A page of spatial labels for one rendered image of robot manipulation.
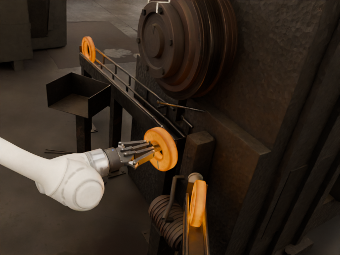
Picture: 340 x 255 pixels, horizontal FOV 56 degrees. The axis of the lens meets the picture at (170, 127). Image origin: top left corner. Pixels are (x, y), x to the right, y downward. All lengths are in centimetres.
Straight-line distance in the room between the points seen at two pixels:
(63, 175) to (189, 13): 67
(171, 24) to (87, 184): 62
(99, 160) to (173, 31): 49
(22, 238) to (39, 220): 13
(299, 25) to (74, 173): 75
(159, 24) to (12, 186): 145
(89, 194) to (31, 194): 138
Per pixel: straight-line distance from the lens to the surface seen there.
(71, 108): 178
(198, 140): 124
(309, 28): 103
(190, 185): 117
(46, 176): 82
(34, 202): 211
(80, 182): 78
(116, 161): 101
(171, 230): 128
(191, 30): 113
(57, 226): 196
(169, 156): 106
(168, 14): 114
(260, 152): 114
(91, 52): 228
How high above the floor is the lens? 149
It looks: 33 degrees down
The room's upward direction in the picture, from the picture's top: 9 degrees clockwise
